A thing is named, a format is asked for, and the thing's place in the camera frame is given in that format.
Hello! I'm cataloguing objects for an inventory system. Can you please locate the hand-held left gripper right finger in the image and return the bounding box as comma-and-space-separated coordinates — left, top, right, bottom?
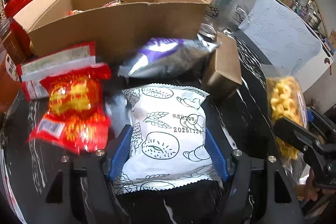
205, 127, 300, 224

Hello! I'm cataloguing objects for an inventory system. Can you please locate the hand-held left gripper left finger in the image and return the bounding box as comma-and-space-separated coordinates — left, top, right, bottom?
43, 124, 135, 224

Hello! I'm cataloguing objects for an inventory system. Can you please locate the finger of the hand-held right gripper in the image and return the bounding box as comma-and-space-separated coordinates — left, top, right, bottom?
273, 116, 326, 159
306, 106, 336, 141

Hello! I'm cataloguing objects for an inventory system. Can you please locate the yellow puffed snack bag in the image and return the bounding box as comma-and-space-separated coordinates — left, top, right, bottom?
265, 74, 309, 161

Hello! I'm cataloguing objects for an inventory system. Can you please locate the white patterned bread packet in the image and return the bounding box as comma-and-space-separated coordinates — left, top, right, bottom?
122, 84, 223, 192

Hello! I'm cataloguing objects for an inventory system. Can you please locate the gold rectangular box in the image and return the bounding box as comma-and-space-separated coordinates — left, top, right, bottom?
202, 32, 243, 101

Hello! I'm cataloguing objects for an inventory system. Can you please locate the silver purple snack bag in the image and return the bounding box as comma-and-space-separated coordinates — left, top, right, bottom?
118, 37, 223, 79

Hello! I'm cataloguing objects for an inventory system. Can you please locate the cardboard box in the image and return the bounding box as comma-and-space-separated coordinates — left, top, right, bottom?
12, 0, 219, 65

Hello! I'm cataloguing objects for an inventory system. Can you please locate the person's right hand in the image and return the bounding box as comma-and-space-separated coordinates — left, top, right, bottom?
297, 168, 320, 202

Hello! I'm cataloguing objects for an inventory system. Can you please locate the large pale board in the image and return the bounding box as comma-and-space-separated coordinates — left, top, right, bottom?
297, 51, 336, 115

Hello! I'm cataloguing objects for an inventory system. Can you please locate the red yellow snack packet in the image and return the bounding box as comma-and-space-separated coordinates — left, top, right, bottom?
26, 63, 113, 156

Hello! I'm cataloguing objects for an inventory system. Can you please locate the light blue covered chair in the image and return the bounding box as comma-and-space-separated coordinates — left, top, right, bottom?
238, 0, 330, 75

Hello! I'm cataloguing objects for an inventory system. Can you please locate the red white sealed packet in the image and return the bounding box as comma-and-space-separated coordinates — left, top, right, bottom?
20, 41, 98, 101

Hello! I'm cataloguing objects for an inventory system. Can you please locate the glass mug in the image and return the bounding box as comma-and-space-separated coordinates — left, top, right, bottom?
198, 0, 253, 41

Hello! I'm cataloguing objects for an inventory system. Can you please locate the red pink snack packet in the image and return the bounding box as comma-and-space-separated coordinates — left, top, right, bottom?
101, 0, 129, 9

